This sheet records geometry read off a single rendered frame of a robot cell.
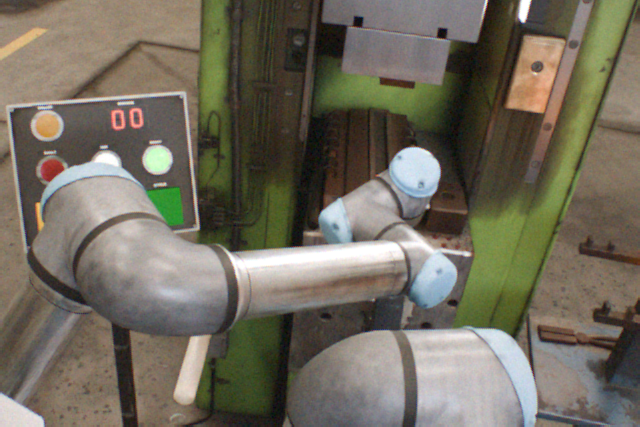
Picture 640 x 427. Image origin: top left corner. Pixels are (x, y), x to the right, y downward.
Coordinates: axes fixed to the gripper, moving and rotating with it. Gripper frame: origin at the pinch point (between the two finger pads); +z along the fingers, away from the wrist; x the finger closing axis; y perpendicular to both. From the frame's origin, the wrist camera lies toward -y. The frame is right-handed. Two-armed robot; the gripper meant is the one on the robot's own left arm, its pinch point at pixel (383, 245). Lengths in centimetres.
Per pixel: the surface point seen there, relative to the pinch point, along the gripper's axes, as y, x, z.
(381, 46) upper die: -31.9, -5.3, -20.4
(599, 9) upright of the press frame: -49, 40, -21
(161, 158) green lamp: -10.4, -45.2, -4.8
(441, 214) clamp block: -14.0, 13.8, 11.6
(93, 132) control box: -11, -58, -10
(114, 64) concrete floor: -200, -152, 226
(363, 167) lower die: -25.6, -4.0, 15.5
